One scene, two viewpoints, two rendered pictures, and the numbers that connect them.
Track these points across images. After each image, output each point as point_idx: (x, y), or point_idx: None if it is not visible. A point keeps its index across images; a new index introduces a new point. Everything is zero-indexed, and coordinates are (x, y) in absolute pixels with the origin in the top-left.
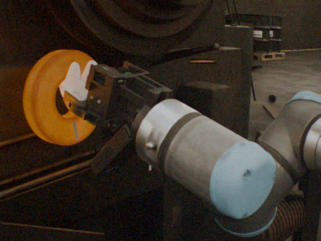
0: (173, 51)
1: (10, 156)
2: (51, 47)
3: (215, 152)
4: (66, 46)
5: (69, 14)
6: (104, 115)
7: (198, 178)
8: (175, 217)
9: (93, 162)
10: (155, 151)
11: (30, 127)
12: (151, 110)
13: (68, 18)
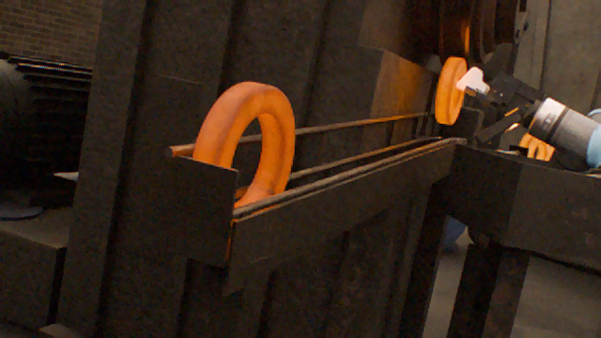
0: None
1: (397, 128)
2: (407, 54)
3: (591, 127)
4: (410, 55)
5: (454, 32)
6: (506, 103)
7: (580, 139)
8: None
9: (481, 134)
10: (548, 125)
11: (407, 110)
12: (546, 102)
13: (449, 35)
